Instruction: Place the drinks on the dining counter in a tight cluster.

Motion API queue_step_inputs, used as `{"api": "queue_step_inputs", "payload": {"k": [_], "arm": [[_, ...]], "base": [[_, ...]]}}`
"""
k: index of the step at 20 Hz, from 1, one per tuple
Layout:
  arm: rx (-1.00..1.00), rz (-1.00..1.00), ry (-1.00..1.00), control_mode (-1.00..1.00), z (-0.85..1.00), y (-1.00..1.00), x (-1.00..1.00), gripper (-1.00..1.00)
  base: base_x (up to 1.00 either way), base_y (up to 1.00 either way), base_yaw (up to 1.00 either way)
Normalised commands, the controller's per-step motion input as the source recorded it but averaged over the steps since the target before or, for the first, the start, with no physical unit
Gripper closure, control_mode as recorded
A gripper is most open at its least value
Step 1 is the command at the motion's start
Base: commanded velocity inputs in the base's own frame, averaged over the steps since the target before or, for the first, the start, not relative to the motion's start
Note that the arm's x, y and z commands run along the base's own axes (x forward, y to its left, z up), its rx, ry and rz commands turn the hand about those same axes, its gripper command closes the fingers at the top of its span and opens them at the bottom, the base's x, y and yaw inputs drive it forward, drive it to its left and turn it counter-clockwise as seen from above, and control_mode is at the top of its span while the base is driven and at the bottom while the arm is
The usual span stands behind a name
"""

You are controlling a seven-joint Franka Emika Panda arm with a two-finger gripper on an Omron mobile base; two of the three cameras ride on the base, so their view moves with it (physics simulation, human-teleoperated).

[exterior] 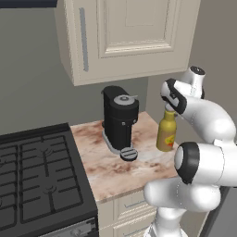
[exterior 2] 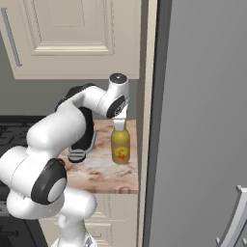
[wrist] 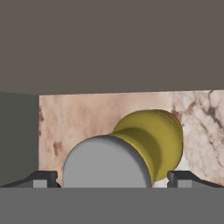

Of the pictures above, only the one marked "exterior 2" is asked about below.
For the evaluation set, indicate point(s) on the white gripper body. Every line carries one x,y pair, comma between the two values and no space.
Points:
119,123

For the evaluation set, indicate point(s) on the cream tall side panel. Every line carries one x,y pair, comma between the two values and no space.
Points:
146,96

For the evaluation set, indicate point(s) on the black stove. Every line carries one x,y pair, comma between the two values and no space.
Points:
13,130

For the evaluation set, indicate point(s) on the grey fridge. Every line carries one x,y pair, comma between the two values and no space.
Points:
199,112

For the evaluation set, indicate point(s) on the cream upper cupboard door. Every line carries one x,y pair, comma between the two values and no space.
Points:
74,35

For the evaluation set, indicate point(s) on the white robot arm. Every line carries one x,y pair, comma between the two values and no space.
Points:
48,135

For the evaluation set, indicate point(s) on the yellow-green glass bottle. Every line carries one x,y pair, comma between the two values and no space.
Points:
120,144

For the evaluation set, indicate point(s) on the cream lower cupboard front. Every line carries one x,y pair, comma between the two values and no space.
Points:
119,218

